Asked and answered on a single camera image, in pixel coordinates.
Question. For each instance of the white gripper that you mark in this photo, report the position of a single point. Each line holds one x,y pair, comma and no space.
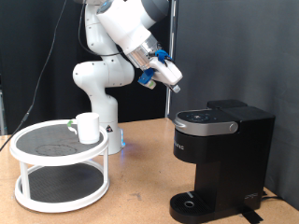
166,73

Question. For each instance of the black Keurig coffee machine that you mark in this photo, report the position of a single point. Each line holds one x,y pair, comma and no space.
249,46
230,155

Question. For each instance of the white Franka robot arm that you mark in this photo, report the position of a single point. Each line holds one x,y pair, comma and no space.
102,74

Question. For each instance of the white two-tier turntable shelf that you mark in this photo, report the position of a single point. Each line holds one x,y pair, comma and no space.
46,146

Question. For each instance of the black tape strip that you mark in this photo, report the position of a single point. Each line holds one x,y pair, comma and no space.
250,216

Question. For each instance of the black backdrop curtain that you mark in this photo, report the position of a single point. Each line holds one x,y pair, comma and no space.
18,46

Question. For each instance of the gray metal frame post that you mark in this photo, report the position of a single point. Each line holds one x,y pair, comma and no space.
2,115

